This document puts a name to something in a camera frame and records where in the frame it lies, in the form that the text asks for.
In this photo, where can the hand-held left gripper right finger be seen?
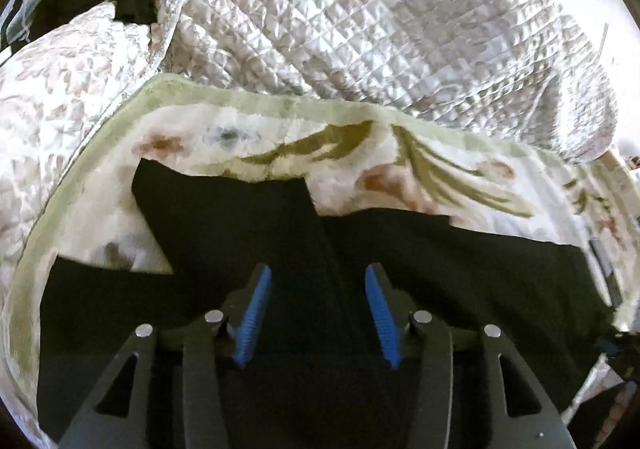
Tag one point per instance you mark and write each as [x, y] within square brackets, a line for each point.
[381, 319]

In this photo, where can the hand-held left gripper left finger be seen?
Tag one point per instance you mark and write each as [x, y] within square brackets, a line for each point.
[252, 319]

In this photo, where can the black pants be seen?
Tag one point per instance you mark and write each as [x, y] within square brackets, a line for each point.
[300, 229]

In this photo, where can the floral fleece blanket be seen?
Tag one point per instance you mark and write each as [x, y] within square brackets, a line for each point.
[225, 129]

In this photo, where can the quilted floral bedspread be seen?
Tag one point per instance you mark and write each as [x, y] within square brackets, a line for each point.
[60, 104]

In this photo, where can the folded quilted floral comforter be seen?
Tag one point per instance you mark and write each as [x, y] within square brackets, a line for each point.
[375, 29]

